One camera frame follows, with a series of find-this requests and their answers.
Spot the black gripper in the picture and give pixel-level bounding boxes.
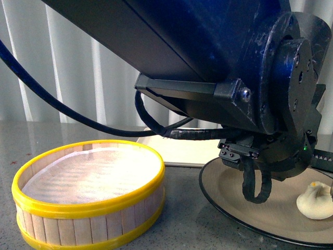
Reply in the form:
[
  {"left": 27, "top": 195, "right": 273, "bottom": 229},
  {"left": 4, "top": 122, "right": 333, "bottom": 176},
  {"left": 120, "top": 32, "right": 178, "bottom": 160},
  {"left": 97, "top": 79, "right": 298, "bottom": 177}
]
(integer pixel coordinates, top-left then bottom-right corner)
[{"left": 217, "top": 83, "right": 333, "bottom": 182}]

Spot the white steamed bun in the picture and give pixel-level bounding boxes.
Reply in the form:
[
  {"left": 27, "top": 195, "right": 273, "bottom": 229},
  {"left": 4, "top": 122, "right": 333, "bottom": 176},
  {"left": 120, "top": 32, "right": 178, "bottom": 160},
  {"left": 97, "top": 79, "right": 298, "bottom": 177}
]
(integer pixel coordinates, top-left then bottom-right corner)
[{"left": 296, "top": 181, "right": 332, "bottom": 220}]

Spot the black cable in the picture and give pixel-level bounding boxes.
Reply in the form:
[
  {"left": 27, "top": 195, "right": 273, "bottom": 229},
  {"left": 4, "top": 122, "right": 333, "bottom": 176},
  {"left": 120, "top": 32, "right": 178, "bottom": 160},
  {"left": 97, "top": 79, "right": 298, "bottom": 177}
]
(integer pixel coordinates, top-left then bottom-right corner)
[{"left": 0, "top": 39, "right": 273, "bottom": 204}]

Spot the cream rectangular serving tray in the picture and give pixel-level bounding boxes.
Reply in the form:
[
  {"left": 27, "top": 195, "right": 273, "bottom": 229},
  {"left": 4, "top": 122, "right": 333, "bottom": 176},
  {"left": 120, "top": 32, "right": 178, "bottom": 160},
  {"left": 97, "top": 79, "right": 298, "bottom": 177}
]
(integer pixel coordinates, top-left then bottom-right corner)
[{"left": 137, "top": 135, "right": 220, "bottom": 168}]

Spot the white mesh steamer liner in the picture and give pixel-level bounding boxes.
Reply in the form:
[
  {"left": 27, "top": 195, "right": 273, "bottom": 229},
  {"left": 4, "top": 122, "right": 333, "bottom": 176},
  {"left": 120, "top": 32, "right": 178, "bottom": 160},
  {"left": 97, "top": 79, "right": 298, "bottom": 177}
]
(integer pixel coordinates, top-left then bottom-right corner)
[{"left": 22, "top": 145, "right": 162, "bottom": 204}]

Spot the yellow-rimmed wooden steamer basket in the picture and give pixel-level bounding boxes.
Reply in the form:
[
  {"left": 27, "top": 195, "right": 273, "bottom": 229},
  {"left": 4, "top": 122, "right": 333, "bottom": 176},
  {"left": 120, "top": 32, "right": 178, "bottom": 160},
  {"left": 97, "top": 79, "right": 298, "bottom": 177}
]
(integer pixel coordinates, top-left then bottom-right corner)
[{"left": 11, "top": 140, "right": 165, "bottom": 249}]

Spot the beige plate with black rim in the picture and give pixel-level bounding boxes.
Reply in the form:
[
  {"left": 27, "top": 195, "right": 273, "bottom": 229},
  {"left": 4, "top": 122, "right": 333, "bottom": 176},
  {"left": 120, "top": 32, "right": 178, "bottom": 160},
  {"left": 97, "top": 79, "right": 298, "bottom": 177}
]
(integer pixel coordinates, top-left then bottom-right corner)
[{"left": 199, "top": 158, "right": 332, "bottom": 249}]

